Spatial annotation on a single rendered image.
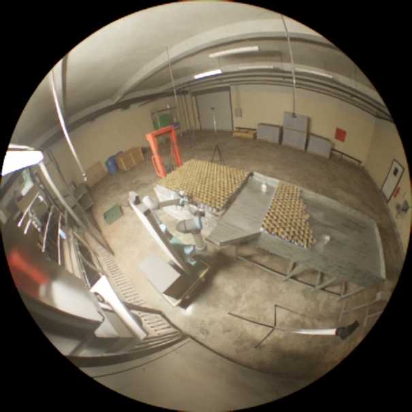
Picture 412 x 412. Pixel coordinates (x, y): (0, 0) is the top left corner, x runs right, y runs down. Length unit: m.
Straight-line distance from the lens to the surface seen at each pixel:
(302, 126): 8.45
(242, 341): 2.43
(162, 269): 1.78
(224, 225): 1.62
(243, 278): 2.46
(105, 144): 9.91
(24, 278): 0.56
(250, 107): 10.60
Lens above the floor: 2.36
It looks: 43 degrees down
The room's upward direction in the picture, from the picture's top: 10 degrees counter-clockwise
